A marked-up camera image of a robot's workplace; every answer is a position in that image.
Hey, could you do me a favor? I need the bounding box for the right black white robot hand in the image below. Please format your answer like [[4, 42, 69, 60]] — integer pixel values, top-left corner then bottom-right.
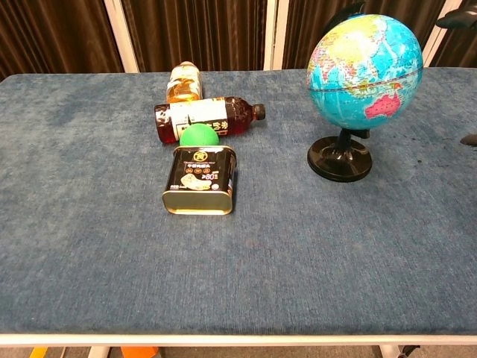
[[435, 6, 477, 147]]

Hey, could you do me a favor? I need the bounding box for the light tea plastic bottle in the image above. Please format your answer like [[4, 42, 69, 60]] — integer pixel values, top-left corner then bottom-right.
[[166, 61, 204, 104]]

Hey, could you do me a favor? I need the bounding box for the brown pleated curtain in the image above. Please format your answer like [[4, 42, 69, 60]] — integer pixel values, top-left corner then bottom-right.
[[121, 0, 268, 74], [431, 0, 477, 69], [282, 0, 446, 70], [0, 0, 124, 81]]

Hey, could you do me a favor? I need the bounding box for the blue fabric table cover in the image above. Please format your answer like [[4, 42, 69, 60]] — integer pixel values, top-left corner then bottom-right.
[[0, 66, 477, 336]]

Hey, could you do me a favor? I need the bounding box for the blue globe on black stand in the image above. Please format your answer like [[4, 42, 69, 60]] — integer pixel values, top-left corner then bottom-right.
[[306, 1, 425, 183]]

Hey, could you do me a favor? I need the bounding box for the black gold rectangular tin can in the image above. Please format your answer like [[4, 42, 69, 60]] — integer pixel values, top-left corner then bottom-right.
[[161, 145, 238, 217]]

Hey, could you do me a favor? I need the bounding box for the green ball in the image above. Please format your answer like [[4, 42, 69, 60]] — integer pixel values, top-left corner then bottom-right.
[[179, 122, 220, 148]]

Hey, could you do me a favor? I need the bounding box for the dark tea plastic bottle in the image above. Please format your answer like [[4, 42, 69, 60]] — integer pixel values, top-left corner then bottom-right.
[[154, 95, 267, 145]]

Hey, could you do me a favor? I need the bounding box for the white partition frame post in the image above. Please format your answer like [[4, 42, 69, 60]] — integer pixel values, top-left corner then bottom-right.
[[422, 0, 463, 68], [103, 0, 139, 74], [262, 0, 290, 71]]

